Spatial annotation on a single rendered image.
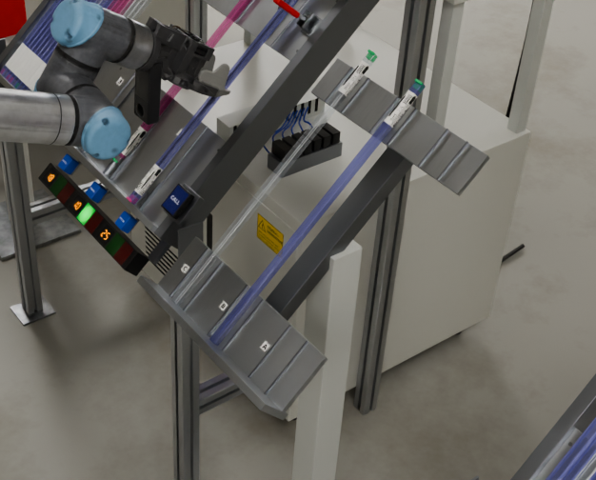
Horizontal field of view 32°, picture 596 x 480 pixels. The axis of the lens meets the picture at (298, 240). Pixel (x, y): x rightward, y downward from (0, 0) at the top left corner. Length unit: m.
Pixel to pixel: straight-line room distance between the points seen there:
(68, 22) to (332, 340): 0.66
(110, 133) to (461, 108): 1.12
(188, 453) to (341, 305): 0.60
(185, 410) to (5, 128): 0.79
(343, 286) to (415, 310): 0.80
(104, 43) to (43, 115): 0.19
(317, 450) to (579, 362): 1.02
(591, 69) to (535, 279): 1.34
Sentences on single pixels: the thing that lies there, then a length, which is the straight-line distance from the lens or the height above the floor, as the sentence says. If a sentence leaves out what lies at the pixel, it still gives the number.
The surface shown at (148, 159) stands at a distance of 1.93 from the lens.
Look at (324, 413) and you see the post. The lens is 1.89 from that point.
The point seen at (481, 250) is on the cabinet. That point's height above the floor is 0.32.
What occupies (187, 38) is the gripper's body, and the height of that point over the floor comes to 1.04.
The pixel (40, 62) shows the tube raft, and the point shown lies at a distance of 2.25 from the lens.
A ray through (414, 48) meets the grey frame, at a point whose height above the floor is 0.96.
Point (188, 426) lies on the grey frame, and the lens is 2.12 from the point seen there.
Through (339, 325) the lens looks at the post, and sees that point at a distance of 1.75.
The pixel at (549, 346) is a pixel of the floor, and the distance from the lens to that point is 2.80.
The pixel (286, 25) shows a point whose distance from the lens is 1.89.
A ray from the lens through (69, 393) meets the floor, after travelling 2.57.
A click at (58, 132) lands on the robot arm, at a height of 1.02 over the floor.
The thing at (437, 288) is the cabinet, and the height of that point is 0.26.
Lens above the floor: 1.84
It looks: 38 degrees down
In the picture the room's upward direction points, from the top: 4 degrees clockwise
